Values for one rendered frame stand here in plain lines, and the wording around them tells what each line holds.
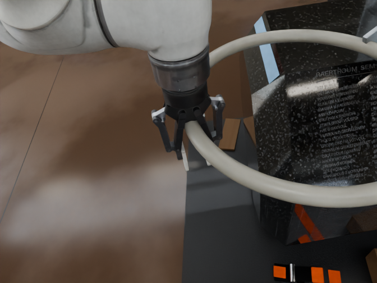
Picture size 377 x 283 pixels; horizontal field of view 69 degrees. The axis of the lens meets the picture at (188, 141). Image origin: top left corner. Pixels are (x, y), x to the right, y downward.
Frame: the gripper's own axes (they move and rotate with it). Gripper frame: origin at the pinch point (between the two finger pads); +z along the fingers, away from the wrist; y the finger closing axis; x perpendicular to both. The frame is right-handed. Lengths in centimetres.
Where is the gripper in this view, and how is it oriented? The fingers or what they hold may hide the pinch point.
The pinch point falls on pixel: (195, 154)
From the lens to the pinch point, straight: 59.6
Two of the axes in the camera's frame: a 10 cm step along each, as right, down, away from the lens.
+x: -2.1, -7.3, 6.5
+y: 9.7, -2.3, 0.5
